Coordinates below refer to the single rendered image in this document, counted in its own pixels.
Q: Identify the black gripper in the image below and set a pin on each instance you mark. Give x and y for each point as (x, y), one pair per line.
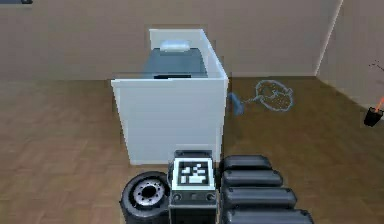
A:
(146, 196)

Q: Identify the white bed with grey blanket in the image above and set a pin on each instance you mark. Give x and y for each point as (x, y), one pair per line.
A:
(173, 116)

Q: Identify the pale blue pillow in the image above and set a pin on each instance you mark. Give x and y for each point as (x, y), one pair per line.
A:
(174, 45)

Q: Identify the dark wall object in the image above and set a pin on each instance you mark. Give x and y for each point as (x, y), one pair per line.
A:
(20, 1)

